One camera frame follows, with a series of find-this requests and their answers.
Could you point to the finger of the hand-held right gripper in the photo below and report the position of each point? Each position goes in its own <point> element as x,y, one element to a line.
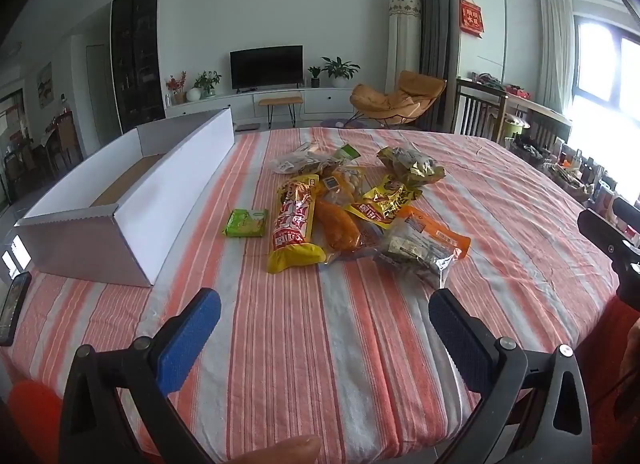
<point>597,234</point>

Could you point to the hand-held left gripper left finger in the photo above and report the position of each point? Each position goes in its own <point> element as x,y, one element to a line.
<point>190,334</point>

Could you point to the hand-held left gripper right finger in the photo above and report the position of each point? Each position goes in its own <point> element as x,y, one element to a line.
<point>460,334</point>

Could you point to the orange snack packet clear window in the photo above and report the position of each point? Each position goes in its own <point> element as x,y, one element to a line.
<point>425,244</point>

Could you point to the green cracker packet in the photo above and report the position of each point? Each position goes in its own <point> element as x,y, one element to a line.
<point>245,224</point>

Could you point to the white cardboard box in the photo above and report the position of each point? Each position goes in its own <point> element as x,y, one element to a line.
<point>165,194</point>

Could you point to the squid snack packet green ends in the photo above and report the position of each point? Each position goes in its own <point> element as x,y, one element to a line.
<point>345,179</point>

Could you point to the person's right forearm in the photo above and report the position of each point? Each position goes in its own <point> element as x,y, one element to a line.
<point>631,349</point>

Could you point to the clear bag of brown snacks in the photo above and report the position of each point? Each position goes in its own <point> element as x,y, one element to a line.
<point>300,160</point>

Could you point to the person's left hand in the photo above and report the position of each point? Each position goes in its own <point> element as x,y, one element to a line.
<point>285,451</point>

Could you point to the red cloth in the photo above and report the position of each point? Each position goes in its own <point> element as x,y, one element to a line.
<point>35,424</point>
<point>607,344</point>

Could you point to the cluttered wooden side table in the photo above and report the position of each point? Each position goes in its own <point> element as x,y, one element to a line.
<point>565,154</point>

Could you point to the orange striped tablecloth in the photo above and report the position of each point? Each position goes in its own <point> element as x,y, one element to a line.
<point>310,344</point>

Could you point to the green bin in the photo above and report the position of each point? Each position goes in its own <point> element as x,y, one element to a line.
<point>512,128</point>

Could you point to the long yellow red snack packet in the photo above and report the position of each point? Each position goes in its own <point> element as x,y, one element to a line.
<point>292,229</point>

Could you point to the yellow snack packet cartoon face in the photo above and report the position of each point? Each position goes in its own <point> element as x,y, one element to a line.
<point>385,204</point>

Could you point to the bread bun in clear bag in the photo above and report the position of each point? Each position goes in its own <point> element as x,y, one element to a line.
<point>340,229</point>

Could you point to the dark wooden chair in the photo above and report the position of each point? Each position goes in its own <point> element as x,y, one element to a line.
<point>477,114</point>

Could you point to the gold green snack bag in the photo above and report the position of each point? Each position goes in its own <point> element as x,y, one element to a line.
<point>410,166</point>

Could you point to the black smartphone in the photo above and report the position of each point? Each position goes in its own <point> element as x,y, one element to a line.
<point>12,306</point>

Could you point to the white sheer curtain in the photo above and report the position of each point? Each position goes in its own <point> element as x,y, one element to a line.
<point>556,49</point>

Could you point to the white round vase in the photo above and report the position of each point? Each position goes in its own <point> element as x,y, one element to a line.
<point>193,94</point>

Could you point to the orange lounge chair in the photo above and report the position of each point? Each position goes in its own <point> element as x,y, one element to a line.
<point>395,99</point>

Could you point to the red flower arrangement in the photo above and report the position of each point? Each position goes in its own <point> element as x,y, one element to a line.
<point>176,86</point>

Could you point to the wooden bench black legs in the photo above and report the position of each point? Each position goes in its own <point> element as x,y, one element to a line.
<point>280,100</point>

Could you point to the bushy green potted plant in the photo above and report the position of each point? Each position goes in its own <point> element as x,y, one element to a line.
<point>207,81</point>

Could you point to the grey curtain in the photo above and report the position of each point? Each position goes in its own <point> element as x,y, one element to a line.
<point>432,29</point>

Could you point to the white television cabinet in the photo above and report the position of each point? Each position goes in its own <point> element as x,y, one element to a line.
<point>325,99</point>

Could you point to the covered standing air conditioner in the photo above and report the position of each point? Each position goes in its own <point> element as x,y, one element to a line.
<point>404,39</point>

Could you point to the black television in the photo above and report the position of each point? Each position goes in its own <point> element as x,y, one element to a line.
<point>266,66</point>

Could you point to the dark glass display cabinet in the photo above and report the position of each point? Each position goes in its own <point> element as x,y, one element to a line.
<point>137,59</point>

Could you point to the small potted plant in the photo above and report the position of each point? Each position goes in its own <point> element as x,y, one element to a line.
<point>315,75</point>

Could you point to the large leafy potted plant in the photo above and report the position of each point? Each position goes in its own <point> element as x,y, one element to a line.
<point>340,69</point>

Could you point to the red wall hanging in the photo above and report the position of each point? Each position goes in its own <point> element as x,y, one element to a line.
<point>471,16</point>

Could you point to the framed wall picture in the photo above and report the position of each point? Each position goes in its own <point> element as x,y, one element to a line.
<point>45,85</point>

